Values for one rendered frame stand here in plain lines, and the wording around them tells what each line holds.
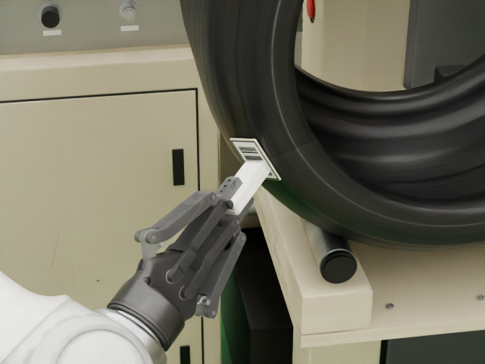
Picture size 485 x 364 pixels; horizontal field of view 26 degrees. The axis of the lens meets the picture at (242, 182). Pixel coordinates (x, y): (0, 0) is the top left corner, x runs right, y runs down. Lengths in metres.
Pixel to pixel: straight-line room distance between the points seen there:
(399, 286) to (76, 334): 0.68
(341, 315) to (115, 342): 0.54
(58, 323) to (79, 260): 1.14
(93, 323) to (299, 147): 0.40
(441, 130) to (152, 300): 0.61
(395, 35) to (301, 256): 0.38
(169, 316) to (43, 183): 0.88
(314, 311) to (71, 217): 0.75
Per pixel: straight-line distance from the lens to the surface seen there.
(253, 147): 1.14
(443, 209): 1.22
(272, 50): 1.07
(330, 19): 1.51
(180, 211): 1.07
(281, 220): 1.41
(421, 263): 1.45
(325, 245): 1.26
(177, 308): 1.04
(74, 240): 1.95
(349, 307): 1.29
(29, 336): 0.84
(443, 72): 1.54
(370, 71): 1.55
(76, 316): 0.84
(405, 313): 1.35
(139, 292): 1.03
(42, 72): 1.79
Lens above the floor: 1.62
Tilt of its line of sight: 30 degrees down
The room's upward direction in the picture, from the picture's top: straight up
